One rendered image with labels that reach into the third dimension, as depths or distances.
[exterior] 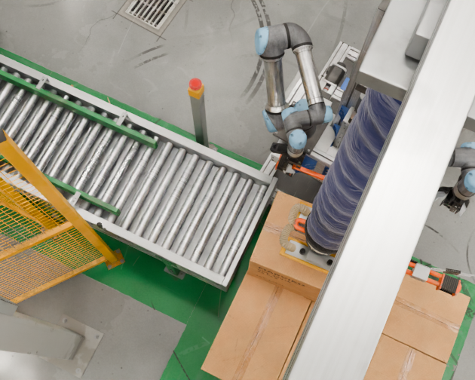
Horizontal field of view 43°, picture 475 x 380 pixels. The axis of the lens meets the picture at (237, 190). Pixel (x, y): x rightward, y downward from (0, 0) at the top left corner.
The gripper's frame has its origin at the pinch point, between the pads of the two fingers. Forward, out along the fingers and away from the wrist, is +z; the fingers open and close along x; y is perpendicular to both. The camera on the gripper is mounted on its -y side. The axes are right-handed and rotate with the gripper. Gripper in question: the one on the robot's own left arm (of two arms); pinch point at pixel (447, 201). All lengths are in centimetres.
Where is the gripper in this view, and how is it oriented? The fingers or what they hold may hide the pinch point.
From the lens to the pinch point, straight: 270.8
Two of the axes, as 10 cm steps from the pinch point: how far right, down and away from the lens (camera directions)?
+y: -5.1, 8.2, -2.7
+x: 8.6, 4.9, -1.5
